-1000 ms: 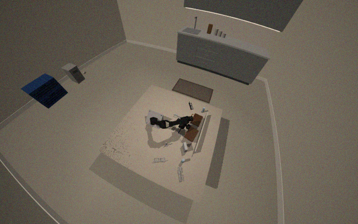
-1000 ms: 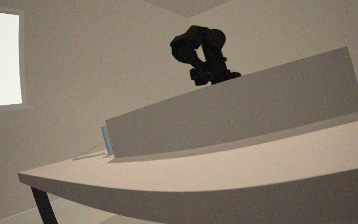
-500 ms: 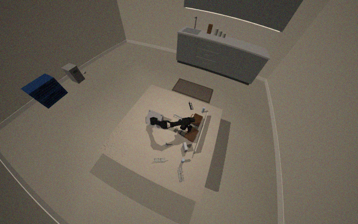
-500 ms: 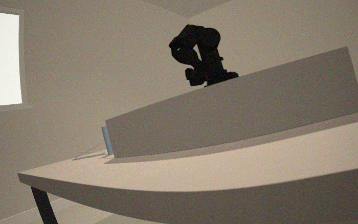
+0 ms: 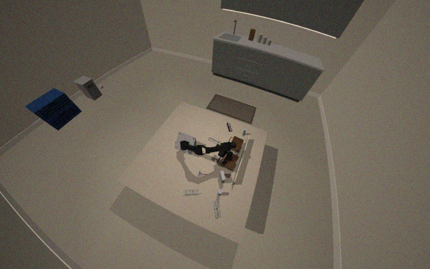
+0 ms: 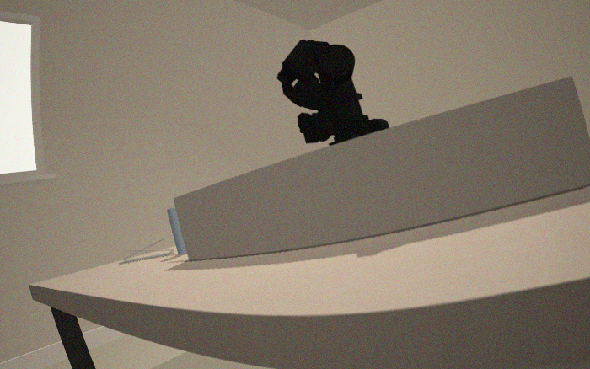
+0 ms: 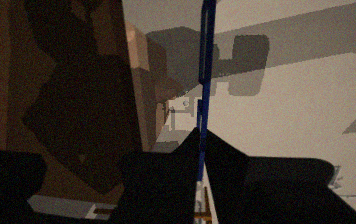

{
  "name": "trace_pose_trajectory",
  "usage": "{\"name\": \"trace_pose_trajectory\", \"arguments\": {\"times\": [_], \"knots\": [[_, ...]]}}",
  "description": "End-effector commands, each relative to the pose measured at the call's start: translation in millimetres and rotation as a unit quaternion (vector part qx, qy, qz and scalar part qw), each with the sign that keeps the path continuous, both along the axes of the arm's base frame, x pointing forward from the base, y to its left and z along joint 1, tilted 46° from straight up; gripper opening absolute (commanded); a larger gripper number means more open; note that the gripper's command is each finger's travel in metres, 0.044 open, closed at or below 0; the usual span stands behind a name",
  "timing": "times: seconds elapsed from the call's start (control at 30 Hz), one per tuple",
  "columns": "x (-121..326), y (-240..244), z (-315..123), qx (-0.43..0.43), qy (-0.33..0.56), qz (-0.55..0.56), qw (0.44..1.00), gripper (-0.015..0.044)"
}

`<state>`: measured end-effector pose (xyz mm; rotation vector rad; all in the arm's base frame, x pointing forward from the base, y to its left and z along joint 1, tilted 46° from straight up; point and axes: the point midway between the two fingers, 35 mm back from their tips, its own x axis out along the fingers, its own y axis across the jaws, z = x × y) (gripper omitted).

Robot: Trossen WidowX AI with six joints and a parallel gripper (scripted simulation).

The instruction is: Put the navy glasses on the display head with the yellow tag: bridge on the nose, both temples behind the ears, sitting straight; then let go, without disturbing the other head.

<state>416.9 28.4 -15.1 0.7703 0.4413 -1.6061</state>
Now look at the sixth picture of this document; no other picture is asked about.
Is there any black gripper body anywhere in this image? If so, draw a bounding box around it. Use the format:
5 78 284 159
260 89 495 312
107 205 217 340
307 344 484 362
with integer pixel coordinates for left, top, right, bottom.
303 87 389 144

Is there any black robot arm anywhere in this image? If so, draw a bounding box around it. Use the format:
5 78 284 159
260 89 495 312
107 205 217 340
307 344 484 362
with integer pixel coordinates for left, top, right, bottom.
276 40 355 133

